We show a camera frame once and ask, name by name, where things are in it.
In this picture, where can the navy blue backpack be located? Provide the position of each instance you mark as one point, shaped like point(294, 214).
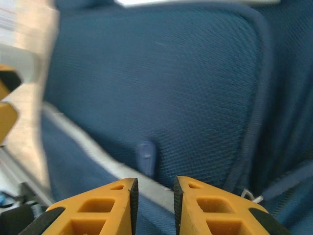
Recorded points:
point(159, 85)

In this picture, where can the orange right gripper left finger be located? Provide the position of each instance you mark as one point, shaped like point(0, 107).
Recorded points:
point(122, 193)

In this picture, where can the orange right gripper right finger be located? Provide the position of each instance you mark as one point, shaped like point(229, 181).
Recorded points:
point(190, 195)

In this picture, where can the aluminium table frame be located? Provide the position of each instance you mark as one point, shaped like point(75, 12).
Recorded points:
point(22, 176)

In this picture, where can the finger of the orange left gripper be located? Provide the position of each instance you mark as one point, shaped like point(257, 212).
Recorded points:
point(7, 120)
point(8, 79)

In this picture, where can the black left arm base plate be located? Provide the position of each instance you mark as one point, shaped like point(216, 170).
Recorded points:
point(14, 220)

